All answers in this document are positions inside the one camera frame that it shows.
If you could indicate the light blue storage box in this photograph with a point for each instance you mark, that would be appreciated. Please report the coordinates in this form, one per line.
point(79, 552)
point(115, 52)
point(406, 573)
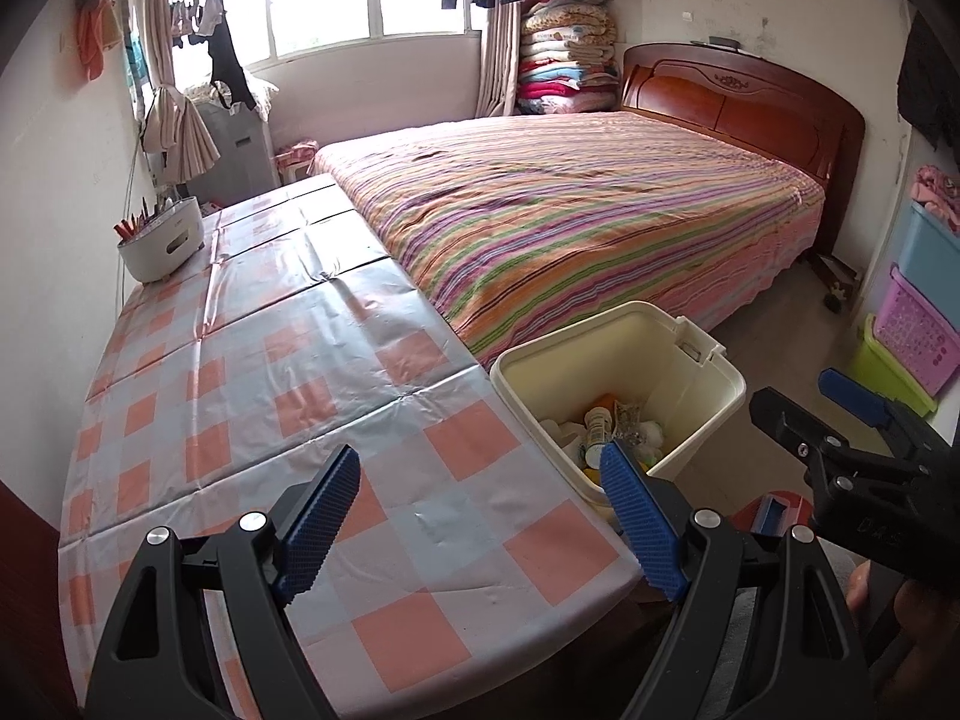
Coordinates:
point(930, 247)

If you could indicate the brown wooden headboard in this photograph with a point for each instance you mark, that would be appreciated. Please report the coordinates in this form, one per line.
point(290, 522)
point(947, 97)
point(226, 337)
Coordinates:
point(750, 105)

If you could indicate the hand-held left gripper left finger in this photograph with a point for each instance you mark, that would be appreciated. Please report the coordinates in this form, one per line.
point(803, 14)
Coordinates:
point(319, 525)

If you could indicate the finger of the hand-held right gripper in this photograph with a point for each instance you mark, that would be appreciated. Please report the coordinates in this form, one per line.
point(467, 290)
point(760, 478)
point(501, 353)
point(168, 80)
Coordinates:
point(855, 394)
point(787, 420)

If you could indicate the tied beige curtain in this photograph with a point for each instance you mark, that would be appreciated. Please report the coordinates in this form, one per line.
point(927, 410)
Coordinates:
point(184, 135)

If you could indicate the pink checked tablecloth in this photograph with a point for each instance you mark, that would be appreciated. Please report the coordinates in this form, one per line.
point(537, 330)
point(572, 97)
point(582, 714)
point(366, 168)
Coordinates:
point(300, 330)

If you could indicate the green plastic basket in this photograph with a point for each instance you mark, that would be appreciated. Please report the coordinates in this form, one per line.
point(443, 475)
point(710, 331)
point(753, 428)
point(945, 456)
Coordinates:
point(885, 375)

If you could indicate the grey standing appliance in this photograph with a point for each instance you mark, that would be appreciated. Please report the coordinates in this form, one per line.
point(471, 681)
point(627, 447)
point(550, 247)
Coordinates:
point(240, 150)

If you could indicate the black hanging garment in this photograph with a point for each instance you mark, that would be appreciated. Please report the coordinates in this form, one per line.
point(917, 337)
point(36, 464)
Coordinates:
point(225, 60)

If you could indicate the red plastic stool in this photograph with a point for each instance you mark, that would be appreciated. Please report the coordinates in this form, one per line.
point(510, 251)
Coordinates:
point(742, 517)

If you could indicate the cream plastic trash bin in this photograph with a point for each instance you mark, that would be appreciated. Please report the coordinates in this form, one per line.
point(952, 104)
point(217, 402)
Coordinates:
point(675, 367)

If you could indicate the white round appliance pot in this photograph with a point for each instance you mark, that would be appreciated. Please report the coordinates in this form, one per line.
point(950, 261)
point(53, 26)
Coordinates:
point(165, 244)

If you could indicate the person's right hand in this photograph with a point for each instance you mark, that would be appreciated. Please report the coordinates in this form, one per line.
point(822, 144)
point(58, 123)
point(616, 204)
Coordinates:
point(915, 630)

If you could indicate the purple plastic basket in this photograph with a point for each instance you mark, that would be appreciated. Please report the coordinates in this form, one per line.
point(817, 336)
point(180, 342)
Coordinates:
point(915, 337)

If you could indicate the beige hanging curtain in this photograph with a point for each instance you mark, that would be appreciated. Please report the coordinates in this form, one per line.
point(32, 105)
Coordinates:
point(499, 60)

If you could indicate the stack of folded quilts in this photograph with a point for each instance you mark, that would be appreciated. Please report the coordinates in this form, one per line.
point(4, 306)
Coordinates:
point(566, 52)

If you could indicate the dark hanging cloth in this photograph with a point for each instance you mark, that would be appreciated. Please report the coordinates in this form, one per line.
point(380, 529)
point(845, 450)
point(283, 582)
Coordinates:
point(934, 82)

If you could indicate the hanger of small socks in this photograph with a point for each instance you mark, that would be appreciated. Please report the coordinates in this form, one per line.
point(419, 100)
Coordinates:
point(199, 15)

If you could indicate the orange hanging cloth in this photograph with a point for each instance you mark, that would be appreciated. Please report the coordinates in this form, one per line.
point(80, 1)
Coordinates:
point(94, 37)

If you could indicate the bed with striped sheet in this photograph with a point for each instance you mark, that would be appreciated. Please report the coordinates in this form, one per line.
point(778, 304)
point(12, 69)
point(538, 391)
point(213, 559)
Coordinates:
point(570, 217)

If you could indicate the pink stool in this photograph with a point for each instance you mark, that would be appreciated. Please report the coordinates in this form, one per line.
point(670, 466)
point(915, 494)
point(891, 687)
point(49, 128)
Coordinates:
point(296, 161)

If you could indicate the bundle of red utensils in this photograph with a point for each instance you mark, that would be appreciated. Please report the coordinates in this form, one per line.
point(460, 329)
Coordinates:
point(131, 225)

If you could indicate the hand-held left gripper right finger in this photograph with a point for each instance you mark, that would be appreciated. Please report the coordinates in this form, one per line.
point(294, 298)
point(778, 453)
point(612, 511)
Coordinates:
point(641, 521)

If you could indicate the window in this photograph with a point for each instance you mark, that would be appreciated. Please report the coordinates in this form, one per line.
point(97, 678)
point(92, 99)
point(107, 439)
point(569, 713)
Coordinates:
point(315, 7)

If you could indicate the small grey box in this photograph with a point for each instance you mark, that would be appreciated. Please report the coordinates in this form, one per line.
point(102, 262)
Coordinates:
point(724, 41)

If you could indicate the pink folded clothes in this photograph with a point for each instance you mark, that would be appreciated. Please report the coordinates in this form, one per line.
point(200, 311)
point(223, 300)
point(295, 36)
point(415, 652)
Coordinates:
point(937, 191)

